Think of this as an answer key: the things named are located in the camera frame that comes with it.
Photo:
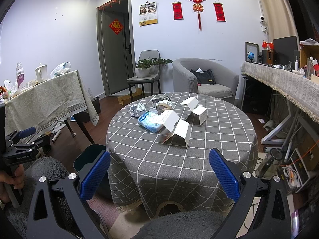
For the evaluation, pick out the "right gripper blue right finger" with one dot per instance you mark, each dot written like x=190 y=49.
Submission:
x=272 y=217

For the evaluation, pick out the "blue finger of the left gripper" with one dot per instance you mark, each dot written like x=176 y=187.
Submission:
x=27 y=132

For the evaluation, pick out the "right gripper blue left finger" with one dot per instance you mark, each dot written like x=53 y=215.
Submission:
x=59 y=208

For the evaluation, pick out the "blue white plastic bag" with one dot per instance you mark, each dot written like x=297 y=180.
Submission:
x=149 y=120

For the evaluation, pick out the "white paper ball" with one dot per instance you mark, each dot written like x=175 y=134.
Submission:
x=137 y=110

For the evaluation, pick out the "white carton front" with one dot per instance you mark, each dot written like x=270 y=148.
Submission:
x=175 y=125

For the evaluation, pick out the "white carton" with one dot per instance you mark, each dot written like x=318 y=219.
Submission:
x=193 y=104
x=175 y=125

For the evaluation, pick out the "brown tape roll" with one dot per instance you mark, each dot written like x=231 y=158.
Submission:
x=163 y=105

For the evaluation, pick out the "dark teal trash bin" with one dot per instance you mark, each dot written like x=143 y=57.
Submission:
x=88 y=159

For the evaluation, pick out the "person left hand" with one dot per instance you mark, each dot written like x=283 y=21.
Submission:
x=17 y=181

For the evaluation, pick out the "beige tablecloth side table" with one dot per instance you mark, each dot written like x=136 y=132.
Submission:
x=45 y=105

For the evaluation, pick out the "white purple bottle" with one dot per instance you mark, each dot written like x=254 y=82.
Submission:
x=20 y=76

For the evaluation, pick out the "glass kettle on floor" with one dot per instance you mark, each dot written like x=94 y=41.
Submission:
x=268 y=167

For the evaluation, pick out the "white electric kettle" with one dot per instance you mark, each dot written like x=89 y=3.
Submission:
x=41 y=73

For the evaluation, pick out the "black storage box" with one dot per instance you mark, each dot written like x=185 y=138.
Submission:
x=96 y=104

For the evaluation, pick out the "grey checked round tablecloth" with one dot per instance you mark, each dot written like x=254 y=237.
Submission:
x=152 y=170

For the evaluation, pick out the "cardboard box on floor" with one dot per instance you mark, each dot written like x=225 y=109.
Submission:
x=127 y=99

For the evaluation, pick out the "grey door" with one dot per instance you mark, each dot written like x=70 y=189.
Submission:
x=116 y=52

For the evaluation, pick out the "potted green plant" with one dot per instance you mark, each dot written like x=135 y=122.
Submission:
x=150 y=66

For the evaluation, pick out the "beige fringed desk cloth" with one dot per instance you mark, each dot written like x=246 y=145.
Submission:
x=299 y=90

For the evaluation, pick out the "black silver foil packet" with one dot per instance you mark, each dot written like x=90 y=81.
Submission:
x=166 y=99

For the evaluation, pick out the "red diamond fu sticker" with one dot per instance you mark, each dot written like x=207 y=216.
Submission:
x=116 y=26

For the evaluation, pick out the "grey dining chair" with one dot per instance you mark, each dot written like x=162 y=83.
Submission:
x=146 y=80

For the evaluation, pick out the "grey armchair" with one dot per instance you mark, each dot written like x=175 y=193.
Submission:
x=185 y=81

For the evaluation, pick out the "black handbag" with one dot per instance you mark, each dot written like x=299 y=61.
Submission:
x=205 y=77

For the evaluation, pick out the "small blue globe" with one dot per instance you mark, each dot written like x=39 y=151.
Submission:
x=250 y=56

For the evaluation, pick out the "black monitor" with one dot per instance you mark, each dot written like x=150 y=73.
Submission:
x=284 y=50

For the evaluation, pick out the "left red scroll hanging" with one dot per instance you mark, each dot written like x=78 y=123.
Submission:
x=177 y=10

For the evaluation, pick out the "red scroll hanging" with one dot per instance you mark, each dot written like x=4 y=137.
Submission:
x=177 y=10
x=220 y=17

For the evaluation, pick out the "right red scroll hanging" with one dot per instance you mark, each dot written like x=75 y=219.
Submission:
x=220 y=17

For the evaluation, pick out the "wall calendar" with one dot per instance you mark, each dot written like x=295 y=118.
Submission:
x=148 y=13

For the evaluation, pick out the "picture frame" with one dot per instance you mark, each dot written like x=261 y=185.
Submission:
x=253 y=48

